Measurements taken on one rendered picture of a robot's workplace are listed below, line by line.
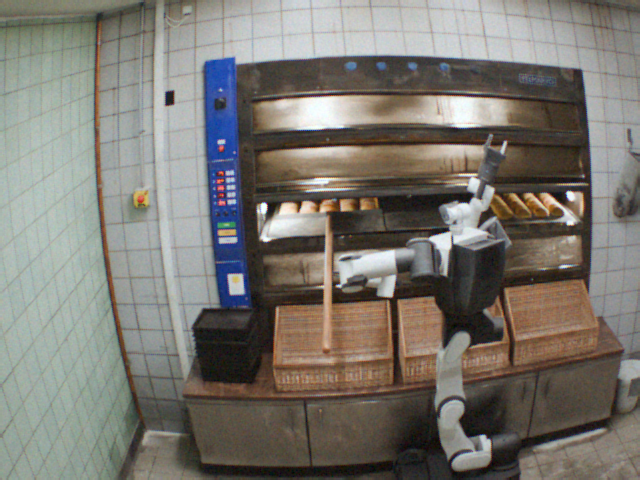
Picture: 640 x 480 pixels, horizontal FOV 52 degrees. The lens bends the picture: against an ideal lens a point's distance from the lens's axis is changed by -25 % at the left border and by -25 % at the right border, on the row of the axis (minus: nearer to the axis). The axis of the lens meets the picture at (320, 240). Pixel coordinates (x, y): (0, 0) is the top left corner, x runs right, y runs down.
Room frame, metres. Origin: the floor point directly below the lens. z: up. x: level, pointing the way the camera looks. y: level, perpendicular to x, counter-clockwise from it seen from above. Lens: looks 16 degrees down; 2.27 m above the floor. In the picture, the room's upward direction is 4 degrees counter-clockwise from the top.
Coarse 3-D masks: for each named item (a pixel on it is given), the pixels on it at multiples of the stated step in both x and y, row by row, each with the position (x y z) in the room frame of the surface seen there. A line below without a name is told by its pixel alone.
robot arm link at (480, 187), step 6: (480, 174) 3.32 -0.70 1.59; (474, 180) 3.35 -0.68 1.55; (480, 180) 3.30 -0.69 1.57; (486, 180) 3.29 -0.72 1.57; (492, 180) 3.31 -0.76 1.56; (468, 186) 3.34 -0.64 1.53; (474, 186) 3.33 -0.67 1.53; (480, 186) 3.29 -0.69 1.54; (486, 186) 3.31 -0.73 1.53; (474, 192) 3.34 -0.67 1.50; (480, 192) 3.29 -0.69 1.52; (486, 192) 3.31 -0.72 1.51; (480, 198) 3.29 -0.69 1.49
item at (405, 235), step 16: (512, 224) 3.96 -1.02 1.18; (528, 224) 3.94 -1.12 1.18; (544, 224) 3.92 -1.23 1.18; (560, 224) 3.90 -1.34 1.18; (576, 224) 3.90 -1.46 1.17; (272, 240) 3.96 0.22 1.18; (288, 240) 3.96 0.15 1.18; (304, 240) 3.96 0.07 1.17; (320, 240) 3.95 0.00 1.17; (336, 240) 3.95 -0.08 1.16; (352, 240) 3.95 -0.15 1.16; (368, 240) 3.94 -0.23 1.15; (384, 240) 3.94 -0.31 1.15; (400, 240) 3.94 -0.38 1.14
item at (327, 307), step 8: (328, 216) 4.23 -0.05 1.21; (328, 224) 4.07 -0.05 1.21; (328, 232) 3.93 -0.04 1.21; (328, 240) 3.79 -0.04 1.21; (328, 248) 3.67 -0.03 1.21; (328, 256) 3.55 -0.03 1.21; (328, 264) 3.44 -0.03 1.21; (328, 272) 3.33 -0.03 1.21; (328, 280) 3.23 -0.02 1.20; (328, 288) 3.14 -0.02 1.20; (328, 296) 3.04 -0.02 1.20; (328, 304) 2.96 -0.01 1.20; (328, 312) 2.88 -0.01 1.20; (328, 320) 2.80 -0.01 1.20; (328, 328) 2.72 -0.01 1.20; (328, 336) 2.64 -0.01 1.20; (328, 344) 2.57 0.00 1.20; (328, 352) 2.55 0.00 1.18
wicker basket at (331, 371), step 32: (288, 320) 3.91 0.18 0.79; (320, 320) 3.90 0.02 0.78; (352, 320) 3.89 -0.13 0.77; (384, 320) 3.89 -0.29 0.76; (288, 352) 3.87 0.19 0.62; (320, 352) 3.86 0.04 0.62; (352, 352) 3.85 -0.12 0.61; (384, 352) 3.84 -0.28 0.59; (288, 384) 3.47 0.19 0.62; (320, 384) 3.46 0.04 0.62; (352, 384) 3.45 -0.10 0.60; (384, 384) 3.45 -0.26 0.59
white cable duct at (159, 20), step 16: (160, 0) 3.96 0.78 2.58; (160, 16) 3.97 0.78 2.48; (160, 32) 3.96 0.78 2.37; (160, 48) 3.96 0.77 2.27; (160, 64) 3.96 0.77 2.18; (160, 80) 3.96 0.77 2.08; (160, 96) 3.96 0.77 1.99; (160, 112) 3.96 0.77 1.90; (160, 128) 3.96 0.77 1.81; (160, 144) 3.96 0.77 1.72; (160, 160) 3.96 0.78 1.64; (160, 176) 3.97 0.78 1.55; (160, 192) 3.97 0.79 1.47; (160, 208) 3.97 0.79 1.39; (160, 224) 3.97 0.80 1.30; (176, 304) 3.96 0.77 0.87; (176, 320) 3.97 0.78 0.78; (176, 336) 3.97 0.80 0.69
